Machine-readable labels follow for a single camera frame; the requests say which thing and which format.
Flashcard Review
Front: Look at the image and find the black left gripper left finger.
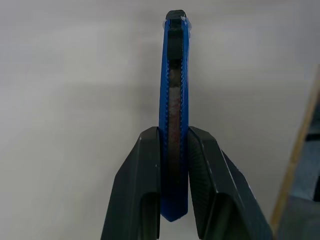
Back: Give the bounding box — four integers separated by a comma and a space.
100, 126, 161, 240

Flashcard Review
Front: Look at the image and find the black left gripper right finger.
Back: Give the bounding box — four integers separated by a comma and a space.
187, 126, 273, 240

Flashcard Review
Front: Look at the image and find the blue utility cutter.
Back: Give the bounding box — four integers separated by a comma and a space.
158, 9, 193, 223

